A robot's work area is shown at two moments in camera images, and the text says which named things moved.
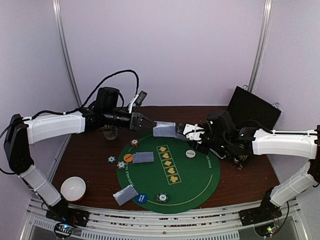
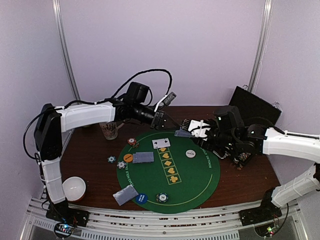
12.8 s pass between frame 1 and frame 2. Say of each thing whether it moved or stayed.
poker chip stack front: stayed
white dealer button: stayed
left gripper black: moved
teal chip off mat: stayed
